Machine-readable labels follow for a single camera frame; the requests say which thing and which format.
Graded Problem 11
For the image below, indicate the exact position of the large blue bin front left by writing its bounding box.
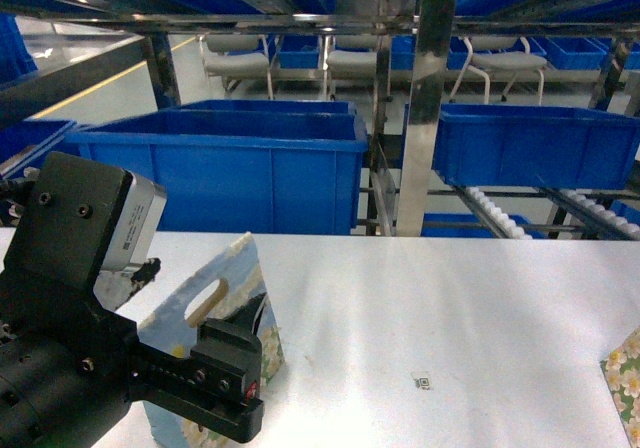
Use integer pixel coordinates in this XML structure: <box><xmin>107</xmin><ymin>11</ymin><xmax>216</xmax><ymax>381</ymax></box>
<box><xmin>65</xmin><ymin>110</ymin><xmax>368</xmax><ymax>235</ymax></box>

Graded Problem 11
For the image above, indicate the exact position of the grey chair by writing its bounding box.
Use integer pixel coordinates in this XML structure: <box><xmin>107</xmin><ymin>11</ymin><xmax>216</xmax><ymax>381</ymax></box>
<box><xmin>449</xmin><ymin>36</ymin><xmax>548</xmax><ymax>106</ymax></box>

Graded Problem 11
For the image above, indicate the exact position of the flower gift bag light blue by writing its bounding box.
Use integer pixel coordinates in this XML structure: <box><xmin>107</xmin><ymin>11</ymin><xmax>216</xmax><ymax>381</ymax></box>
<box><xmin>130</xmin><ymin>233</ymin><xmax>284</xmax><ymax>447</ymax></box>

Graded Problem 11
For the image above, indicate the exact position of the metal rack post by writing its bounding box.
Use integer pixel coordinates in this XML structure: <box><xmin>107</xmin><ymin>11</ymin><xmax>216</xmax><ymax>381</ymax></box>
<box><xmin>396</xmin><ymin>0</ymin><xmax>456</xmax><ymax>237</ymax></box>

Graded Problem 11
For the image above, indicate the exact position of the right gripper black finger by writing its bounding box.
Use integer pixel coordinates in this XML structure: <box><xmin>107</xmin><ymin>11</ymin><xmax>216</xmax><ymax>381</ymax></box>
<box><xmin>188</xmin><ymin>291</ymin><xmax>269</xmax><ymax>412</ymax></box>

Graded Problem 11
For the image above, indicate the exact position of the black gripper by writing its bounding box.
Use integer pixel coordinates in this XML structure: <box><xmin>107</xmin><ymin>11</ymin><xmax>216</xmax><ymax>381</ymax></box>
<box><xmin>1</xmin><ymin>152</ymin><xmax>165</xmax><ymax>447</ymax></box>

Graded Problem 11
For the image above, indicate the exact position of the blue bin right on rollers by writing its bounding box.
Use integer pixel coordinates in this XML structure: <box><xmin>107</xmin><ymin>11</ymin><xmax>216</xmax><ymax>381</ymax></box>
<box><xmin>432</xmin><ymin>104</ymin><xmax>639</xmax><ymax>190</ymax></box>

